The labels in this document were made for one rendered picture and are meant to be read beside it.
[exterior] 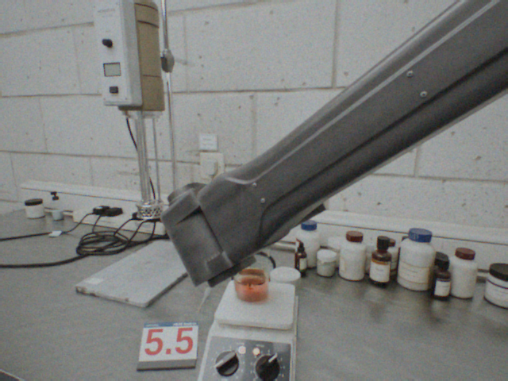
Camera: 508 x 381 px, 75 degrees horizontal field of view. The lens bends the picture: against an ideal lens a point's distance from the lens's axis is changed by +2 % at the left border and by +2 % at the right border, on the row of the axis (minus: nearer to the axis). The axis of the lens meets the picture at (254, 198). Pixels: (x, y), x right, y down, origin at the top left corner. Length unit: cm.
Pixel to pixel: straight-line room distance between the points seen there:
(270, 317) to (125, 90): 52
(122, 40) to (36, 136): 93
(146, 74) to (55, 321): 53
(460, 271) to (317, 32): 67
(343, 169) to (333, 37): 79
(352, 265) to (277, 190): 63
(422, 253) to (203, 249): 62
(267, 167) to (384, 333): 52
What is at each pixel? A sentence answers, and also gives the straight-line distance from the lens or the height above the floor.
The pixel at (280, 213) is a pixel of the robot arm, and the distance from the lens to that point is 21.
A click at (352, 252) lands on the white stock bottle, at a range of 81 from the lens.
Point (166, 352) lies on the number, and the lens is 60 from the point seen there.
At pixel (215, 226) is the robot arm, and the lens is 24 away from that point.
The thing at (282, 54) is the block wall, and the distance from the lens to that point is 99.
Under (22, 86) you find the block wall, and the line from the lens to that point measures 164.
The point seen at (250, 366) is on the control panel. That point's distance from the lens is 51.
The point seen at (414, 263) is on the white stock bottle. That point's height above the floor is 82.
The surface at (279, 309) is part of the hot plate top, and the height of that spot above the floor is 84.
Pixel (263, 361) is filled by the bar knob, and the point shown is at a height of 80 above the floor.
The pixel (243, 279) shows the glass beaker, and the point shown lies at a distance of 53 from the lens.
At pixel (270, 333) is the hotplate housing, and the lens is 53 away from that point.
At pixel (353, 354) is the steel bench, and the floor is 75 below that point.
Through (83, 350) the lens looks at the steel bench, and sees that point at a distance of 67.
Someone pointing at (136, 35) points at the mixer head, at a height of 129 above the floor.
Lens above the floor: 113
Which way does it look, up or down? 14 degrees down
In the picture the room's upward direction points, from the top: straight up
